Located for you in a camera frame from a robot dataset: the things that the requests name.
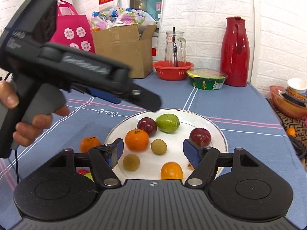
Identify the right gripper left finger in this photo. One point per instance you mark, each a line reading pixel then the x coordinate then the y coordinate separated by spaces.
pixel 103 159

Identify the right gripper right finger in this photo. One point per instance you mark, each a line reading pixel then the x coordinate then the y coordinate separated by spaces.
pixel 203 160

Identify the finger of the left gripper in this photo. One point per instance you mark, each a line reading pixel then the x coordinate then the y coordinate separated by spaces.
pixel 103 95
pixel 144 98

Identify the mandarin with stem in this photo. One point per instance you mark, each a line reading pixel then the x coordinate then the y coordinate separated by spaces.
pixel 89 142

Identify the small green jujube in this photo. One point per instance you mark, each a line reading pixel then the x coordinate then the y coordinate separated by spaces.
pixel 88 175

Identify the red cherry tomato fruit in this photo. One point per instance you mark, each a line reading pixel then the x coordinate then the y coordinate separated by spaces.
pixel 82 172

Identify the dark red plum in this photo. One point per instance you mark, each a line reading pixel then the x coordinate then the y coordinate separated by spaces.
pixel 148 125
pixel 200 136

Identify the brown longan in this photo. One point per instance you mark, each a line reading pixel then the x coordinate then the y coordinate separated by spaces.
pixel 158 147
pixel 131 162

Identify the yellow orange kumquat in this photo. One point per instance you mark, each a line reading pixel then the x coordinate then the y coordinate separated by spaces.
pixel 171 171

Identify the orange mandarin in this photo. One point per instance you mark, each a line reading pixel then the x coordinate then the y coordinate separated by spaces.
pixel 137 140

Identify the large green jujube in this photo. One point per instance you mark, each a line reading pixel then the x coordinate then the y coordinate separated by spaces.
pixel 168 123

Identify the red plastic basket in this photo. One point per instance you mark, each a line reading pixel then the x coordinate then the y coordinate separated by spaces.
pixel 172 73

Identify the pink tote bag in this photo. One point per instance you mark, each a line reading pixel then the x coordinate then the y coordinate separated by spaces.
pixel 72 29

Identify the white plate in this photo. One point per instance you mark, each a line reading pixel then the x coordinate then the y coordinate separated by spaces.
pixel 150 163

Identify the cardboard box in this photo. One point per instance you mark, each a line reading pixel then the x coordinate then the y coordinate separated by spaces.
pixel 126 45

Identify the black straw in pitcher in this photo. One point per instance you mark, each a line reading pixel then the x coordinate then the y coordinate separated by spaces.
pixel 175 59

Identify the blue checked tablecloth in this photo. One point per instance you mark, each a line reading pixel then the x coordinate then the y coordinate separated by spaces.
pixel 242 113

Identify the glass pitcher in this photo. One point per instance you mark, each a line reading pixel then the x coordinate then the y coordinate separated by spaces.
pixel 181 48

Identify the green instant noodle bowl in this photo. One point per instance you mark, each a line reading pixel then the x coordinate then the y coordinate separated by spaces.
pixel 206 79

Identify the floral cloth in box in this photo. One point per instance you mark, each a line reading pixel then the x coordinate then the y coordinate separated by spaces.
pixel 121 17

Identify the small orange on side table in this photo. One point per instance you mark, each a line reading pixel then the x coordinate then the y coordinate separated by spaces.
pixel 291 132

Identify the orange bowl stack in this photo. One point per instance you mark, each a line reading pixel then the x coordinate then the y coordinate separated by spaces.
pixel 285 106

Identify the red thermos jug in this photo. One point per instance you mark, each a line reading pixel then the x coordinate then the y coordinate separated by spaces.
pixel 235 52

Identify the white cup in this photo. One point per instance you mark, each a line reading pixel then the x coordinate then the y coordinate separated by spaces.
pixel 298 85

